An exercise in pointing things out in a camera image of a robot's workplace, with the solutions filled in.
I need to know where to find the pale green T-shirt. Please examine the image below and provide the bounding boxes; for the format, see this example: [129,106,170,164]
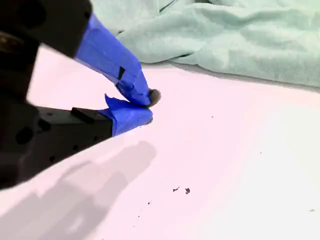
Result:
[90,0,320,88]

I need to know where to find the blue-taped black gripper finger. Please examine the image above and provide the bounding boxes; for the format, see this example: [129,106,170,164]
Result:
[34,93,154,166]
[0,0,163,108]

